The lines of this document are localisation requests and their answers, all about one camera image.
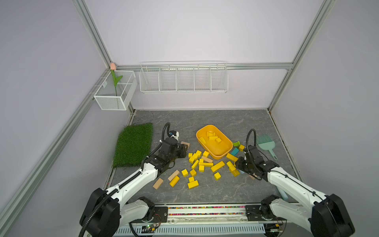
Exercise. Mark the yellow plastic tub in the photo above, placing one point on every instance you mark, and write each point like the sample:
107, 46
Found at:
216, 151

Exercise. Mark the natural wood long block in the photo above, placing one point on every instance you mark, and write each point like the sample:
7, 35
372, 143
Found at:
173, 175

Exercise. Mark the white wire shelf basket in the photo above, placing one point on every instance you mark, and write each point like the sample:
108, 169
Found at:
184, 77

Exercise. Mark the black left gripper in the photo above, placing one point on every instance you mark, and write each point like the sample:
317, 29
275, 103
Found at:
182, 150

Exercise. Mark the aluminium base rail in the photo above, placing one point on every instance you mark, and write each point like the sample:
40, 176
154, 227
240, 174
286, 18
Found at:
210, 220

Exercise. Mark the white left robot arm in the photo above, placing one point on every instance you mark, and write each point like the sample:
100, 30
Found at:
108, 209

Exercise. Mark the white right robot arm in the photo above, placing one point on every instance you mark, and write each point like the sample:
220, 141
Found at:
322, 215

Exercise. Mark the natural wood block lower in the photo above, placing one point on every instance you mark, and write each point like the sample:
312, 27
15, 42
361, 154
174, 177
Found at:
158, 183

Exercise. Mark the yellow small cube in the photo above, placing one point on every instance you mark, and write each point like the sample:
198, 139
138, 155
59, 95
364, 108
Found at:
217, 176
241, 148

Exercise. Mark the white mesh corner basket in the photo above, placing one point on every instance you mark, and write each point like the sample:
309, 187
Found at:
105, 94

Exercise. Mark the yellow flat horizontal block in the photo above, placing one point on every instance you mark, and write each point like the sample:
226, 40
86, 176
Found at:
206, 164

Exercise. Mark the natural wood centre block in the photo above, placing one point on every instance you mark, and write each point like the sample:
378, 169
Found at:
207, 160

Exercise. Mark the green plastic dustpan brush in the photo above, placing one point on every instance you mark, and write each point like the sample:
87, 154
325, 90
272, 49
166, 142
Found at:
266, 143

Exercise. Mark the yellow block front long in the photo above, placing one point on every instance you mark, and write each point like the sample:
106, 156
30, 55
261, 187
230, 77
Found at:
174, 181

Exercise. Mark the teal block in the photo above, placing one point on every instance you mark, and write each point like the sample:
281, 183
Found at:
235, 151

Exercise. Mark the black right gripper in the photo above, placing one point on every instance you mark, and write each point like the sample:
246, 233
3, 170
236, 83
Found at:
238, 163

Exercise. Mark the yellow block bottom wide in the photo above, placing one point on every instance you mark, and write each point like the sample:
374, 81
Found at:
193, 184

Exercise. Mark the yellow small cube far right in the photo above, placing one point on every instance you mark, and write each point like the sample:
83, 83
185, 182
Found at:
241, 148

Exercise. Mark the yellow long block by tub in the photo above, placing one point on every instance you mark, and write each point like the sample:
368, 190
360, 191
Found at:
231, 157

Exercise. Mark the pink artificial tulip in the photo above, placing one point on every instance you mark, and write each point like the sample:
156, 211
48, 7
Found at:
116, 79

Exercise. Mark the green artificial grass mat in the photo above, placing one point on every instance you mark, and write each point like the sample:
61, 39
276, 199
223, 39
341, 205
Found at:
133, 145

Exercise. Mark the yellow arch block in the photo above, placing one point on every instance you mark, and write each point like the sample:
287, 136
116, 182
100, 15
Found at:
210, 133

